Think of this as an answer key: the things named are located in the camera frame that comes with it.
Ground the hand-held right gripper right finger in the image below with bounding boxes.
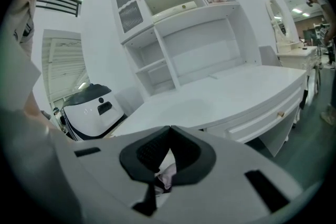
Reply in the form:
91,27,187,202
157,125,316,224

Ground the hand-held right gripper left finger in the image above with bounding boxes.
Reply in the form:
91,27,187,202
7,125,174,224

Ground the person's left forearm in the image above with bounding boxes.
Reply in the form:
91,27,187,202
23,91,57,131

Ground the shallow white drawer with knob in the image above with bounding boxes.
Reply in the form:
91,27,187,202
227,91,302,144

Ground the white desk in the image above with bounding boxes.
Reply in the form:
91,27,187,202
111,0,308,158

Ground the black and white machine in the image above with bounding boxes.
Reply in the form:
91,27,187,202
60,83,127,141

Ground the white slatted panel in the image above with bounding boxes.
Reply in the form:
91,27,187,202
41,28,89,103

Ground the cream dresser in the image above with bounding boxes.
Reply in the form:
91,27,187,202
277,46,322,95

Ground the person's cream shirt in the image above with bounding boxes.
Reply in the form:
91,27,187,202
5,0,43,113

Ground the oval cream mirror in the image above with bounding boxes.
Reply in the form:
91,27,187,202
265,0,302,54

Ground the long cream box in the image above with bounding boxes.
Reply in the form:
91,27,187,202
152,0,198,25

